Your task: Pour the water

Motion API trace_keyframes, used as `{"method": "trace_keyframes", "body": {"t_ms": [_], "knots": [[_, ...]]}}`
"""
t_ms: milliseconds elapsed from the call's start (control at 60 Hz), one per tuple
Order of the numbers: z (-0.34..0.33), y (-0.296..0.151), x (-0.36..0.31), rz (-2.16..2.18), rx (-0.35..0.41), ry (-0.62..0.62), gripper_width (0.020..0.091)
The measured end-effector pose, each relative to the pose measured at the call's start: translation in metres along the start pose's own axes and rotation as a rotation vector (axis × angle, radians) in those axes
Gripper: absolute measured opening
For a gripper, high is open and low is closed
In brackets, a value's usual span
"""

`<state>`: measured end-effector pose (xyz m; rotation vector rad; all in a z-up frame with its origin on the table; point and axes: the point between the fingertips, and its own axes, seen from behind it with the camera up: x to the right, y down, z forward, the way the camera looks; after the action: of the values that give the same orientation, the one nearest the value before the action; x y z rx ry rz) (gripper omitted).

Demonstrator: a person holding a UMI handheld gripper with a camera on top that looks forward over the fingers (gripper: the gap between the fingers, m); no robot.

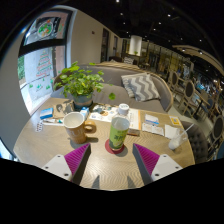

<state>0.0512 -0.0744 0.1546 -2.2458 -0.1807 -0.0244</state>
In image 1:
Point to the flat round red coaster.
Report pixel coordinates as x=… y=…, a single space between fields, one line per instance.
x=108 y=149

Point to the white orange flat box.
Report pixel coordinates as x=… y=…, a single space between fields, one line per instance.
x=135 y=118

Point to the small white blue box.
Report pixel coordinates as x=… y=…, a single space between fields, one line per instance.
x=152 y=119

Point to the blue white tissue packet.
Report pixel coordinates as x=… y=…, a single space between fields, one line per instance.
x=46 y=113

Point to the grey curved sofa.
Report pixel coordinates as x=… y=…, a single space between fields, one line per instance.
x=113 y=75

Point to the white sachet strip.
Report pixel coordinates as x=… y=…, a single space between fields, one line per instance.
x=153 y=129

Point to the clear plastic cup with straw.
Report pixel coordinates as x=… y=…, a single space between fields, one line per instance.
x=175 y=141

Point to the grey white chevron cushion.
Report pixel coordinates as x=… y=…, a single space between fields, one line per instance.
x=141 y=86

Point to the printed white paper sheet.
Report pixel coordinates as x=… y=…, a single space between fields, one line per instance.
x=100 y=115

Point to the window with painted decorations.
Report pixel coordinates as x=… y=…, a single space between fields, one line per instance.
x=41 y=66

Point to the blister pill pack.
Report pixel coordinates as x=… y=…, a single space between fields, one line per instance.
x=39 y=126

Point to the grey tufted armchair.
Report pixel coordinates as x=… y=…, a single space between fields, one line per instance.
x=200 y=143

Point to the ceiling spot lights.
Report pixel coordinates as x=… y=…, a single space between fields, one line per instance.
x=169 y=15

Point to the brown cardboard sheet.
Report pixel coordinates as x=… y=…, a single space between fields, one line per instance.
x=63 y=109

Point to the yellow card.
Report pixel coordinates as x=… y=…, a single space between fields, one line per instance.
x=175 y=120

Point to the tan ceramic mug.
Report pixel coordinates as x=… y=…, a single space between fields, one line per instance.
x=76 y=130

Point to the white paper napkin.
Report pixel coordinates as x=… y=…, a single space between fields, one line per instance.
x=170 y=130

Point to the white tube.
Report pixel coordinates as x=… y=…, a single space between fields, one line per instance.
x=51 y=122

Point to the blue white small carton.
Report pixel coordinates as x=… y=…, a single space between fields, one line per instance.
x=85 y=113

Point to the clear green-label drink bottle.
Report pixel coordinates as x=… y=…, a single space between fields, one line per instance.
x=118 y=131

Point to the green potted plant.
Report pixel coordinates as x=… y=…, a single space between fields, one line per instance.
x=80 y=83

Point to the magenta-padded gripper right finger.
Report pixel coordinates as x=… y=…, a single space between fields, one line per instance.
x=165 y=166

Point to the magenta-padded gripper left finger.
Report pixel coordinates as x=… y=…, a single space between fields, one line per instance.
x=58 y=166

